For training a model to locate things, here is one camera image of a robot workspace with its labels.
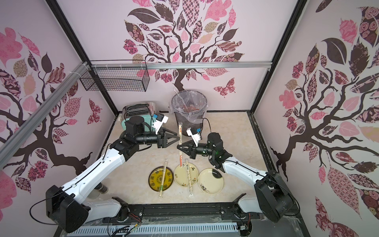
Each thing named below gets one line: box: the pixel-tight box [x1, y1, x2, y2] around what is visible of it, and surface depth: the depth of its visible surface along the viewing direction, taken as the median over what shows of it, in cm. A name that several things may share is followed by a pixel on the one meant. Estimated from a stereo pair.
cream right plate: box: [197, 167, 225, 195], surface depth 85 cm
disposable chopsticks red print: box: [178, 121, 184, 168], surface depth 70 cm
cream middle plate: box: [173, 162, 199, 188], surface depth 88 cm
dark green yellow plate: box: [148, 165, 175, 192], surface depth 87 cm
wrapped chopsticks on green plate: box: [158, 158, 168, 198], surface depth 85 cm
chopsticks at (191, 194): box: [185, 158, 194, 198], surface depth 83 cm
